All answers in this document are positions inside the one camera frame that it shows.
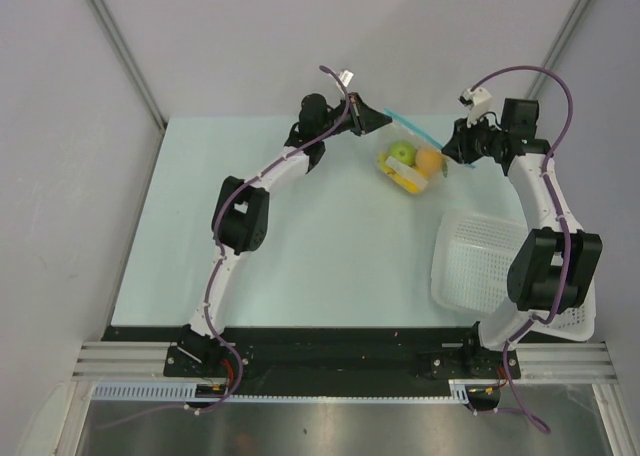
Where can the aluminium frame rail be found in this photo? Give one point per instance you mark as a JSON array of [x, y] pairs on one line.
[[540, 363]]

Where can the yellow fake banana bunch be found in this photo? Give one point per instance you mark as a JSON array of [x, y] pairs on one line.
[[407, 177]]

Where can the orange fake fruit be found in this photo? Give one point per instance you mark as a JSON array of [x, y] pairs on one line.
[[429, 162]]

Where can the right aluminium corner post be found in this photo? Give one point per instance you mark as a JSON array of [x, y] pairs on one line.
[[576, 15]]

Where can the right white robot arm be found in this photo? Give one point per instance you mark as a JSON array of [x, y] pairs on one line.
[[553, 271]]

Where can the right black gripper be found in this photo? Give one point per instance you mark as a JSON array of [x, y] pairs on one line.
[[459, 148]]

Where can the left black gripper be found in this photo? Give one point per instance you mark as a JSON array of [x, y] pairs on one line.
[[362, 118]]

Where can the left aluminium corner post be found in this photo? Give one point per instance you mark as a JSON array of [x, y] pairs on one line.
[[115, 38]]

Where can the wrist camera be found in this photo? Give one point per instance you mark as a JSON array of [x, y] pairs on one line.
[[343, 80], [477, 101]]

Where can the green fake apple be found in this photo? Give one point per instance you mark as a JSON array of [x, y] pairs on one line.
[[403, 151]]

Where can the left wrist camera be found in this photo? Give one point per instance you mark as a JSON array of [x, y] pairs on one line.
[[343, 80]]

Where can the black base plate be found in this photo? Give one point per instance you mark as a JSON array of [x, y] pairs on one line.
[[431, 353]]

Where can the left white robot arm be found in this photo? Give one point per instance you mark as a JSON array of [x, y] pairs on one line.
[[240, 220]]

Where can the white perforated plastic basket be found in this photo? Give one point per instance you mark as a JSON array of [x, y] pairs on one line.
[[471, 260]]

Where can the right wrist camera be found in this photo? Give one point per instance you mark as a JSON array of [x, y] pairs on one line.
[[477, 101]]

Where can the aluminium corner post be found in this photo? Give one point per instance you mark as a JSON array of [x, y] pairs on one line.
[[115, 38], [576, 15]]

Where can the clear zip top bag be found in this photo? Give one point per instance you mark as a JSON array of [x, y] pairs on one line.
[[403, 129]]

